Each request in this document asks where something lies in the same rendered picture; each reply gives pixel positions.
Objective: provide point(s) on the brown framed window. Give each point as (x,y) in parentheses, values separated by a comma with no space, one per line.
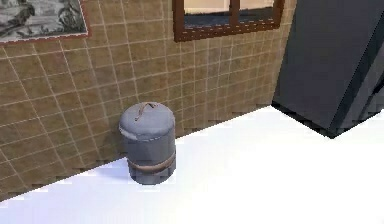
(226,25)

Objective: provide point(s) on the grey round lidded bin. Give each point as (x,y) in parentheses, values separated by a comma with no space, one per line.
(148,143)

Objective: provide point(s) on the grey framed wall picture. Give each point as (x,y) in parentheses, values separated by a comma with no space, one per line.
(36,16)

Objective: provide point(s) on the dark grey fridge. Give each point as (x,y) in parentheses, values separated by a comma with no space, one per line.
(326,63)

